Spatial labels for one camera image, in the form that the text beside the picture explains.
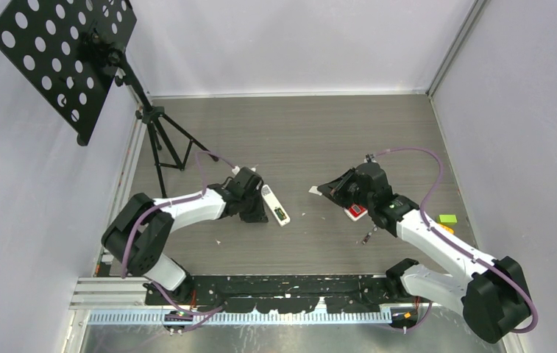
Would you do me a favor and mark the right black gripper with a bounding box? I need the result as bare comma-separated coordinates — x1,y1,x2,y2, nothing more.
318,167,374,210

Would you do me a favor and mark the green battery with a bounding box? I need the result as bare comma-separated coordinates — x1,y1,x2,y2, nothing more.
274,207,287,221

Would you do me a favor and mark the white battery cover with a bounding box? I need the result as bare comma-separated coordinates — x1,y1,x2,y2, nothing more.
308,186,322,196

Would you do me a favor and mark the long white remote control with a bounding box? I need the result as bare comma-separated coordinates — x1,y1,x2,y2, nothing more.
261,184,291,227

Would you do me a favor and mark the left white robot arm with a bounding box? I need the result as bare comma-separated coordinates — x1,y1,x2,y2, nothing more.
102,167,268,304

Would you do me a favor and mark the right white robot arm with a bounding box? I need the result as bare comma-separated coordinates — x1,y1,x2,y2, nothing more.
315,162,536,343

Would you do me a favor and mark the black purple battery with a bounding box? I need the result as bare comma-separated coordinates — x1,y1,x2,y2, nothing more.
361,227,377,245

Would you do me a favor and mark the green block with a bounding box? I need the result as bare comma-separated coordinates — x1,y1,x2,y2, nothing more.
438,214,458,226

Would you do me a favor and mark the orange block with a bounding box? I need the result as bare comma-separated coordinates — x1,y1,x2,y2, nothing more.
439,224,455,235

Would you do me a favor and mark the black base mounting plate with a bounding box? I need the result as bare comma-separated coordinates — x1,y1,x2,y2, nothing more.
144,274,427,314

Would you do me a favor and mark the black perforated music stand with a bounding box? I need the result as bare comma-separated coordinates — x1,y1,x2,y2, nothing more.
0,0,206,197

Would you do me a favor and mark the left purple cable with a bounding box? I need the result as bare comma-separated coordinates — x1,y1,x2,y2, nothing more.
121,149,240,335

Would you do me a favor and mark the purple cable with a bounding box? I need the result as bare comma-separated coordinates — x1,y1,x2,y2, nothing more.
121,149,240,335
373,146,540,335

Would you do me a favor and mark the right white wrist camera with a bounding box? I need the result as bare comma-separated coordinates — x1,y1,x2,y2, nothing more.
364,154,377,163

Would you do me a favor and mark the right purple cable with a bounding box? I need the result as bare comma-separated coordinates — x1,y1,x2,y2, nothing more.
373,146,540,335

